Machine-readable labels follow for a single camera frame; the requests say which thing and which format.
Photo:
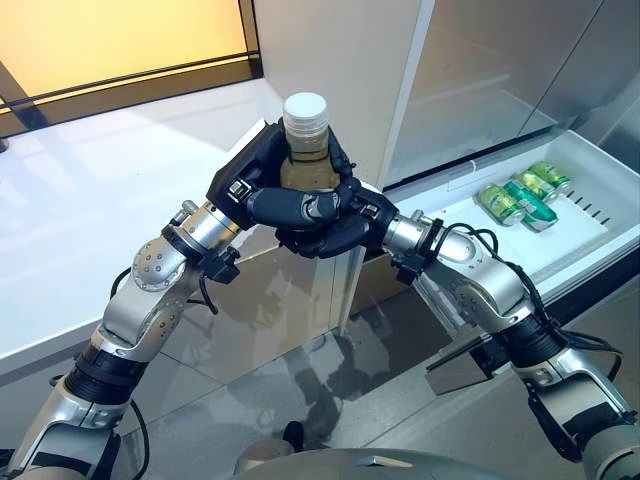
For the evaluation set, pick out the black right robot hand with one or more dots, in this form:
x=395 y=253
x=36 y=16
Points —
x=370 y=220

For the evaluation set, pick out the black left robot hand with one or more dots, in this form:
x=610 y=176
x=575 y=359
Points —
x=235 y=175

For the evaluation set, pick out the yellow drink bottle white cap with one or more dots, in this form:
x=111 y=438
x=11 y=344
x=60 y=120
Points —
x=305 y=112

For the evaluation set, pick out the fridge drawer white inside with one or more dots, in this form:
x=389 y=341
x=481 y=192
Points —
x=590 y=250

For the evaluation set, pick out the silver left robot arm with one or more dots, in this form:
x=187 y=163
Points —
x=150 y=265

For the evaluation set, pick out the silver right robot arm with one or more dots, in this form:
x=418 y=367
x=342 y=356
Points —
x=490 y=290

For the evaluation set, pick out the stainless steel fridge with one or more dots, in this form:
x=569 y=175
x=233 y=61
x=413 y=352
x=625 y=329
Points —
x=490 y=65

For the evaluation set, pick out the yellow-green drink can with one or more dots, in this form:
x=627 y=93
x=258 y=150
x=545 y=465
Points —
x=535 y=184
x=500 y=202

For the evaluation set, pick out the white counter cabinet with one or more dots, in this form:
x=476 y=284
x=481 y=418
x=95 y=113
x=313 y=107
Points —
x=100 y=200

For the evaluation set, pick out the tall white cabinet panel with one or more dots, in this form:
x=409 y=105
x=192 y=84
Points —
x=340 y=60

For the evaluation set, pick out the dark green drink can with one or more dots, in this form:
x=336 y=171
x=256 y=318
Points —
x=537 y=217

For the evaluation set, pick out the black left robot foot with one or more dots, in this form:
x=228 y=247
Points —
x=294 y=435

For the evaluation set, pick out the silver robot torso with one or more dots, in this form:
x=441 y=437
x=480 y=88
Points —
x=375 y=467

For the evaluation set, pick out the grey tall side panel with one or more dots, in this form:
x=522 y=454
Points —
x=630 y=125

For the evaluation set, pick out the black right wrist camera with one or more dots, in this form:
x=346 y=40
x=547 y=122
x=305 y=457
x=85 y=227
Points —
x=407 y=265

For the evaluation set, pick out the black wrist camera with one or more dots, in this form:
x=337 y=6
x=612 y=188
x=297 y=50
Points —
x=407 y=265
x=222 y=267

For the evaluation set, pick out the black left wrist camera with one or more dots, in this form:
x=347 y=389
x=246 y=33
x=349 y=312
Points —
x=222 y=267

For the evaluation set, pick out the orange lit window black frame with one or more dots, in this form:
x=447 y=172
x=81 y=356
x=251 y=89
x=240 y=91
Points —
x=115 y=45

